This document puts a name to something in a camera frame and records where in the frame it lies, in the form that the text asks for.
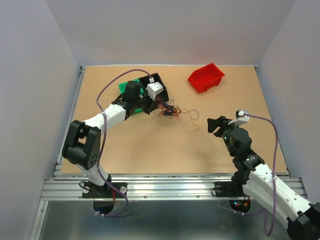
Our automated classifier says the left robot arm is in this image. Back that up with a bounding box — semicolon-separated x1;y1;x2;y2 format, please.
62;78;165;197

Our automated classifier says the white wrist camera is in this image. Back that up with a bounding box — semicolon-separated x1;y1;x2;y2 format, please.
146;82;164;100
228;109;250;127

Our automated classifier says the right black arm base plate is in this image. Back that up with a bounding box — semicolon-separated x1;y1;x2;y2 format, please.
211;181;247;198

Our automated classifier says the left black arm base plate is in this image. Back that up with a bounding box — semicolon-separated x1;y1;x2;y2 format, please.
78;181;124;199

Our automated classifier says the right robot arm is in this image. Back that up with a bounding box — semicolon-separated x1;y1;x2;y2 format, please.
207;116;320;240

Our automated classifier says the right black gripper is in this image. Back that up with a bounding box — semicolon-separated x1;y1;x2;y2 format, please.
205;116;240;157

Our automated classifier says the red plastic bin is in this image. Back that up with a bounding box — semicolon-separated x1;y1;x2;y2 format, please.
187;63;225;93

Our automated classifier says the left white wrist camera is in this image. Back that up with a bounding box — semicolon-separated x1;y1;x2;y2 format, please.
146;82;164;100

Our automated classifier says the black plastic bin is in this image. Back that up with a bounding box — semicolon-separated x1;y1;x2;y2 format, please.
138;73;169;102

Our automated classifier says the aluminium rail frame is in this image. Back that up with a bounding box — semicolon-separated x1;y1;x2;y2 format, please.
30;65;307;240

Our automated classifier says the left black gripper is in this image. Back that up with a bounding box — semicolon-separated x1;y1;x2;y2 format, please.
133;89;158;115

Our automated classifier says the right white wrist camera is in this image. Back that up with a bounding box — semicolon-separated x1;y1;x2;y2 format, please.
228;109;250;127

